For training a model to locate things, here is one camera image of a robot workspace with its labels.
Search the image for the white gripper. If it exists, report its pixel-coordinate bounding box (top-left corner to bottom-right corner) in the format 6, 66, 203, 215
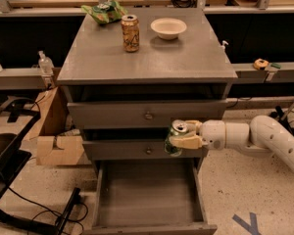
169, 120, 225, 150

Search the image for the green soda can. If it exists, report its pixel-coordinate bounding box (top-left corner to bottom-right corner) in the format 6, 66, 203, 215
164, 119, 188, 157

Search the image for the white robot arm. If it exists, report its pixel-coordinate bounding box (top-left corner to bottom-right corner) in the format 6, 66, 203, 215
165, 116, 294, 172

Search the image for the grey top drawer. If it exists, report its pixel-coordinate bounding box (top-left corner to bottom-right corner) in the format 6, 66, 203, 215
68, 100, 226, 129

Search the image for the grey drawer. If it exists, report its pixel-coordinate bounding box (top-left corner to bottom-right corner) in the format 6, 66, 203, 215
68, 100, 226, 129
82, 137, 213, 162
84, 159, 218, 235

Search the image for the grey bottom drawer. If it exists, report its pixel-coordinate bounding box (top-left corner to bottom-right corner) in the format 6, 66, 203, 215
84, 159, 218, 235

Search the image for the grey drawer cabinet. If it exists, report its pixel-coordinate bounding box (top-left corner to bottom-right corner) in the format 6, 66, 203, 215
57, 7, 238, 178

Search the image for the grey middle drawer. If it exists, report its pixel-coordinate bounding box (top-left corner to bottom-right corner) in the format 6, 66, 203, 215
82, 137, 213, 162

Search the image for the gold soda can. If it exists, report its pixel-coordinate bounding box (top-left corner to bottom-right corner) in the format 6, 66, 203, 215
121, 15, 139, 52

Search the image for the small white pump bottle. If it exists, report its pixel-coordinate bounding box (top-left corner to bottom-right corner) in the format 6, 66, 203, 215
221, 40, 228, 52

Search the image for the black tripod stand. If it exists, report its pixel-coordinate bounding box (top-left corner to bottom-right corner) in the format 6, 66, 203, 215
269, 101, 294, 136

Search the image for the white paper bowl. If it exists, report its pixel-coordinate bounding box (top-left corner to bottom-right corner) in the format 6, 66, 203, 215
151, 18, 187, 40

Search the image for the cardboard box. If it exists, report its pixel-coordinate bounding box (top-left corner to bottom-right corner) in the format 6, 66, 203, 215
24, 67, 91, 166

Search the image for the green chip bag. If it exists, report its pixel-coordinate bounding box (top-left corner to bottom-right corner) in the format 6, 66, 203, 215
81, 0, 127, 24

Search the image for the clear sanitizer bottle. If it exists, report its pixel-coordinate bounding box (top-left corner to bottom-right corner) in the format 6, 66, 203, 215
38, 51, 54, 75

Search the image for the black floor cable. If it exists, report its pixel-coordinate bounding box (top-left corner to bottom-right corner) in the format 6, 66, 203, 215
8, 186, 89, 235

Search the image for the black chair frame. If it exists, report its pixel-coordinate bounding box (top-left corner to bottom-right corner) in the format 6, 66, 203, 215
0, 96, 80, 235

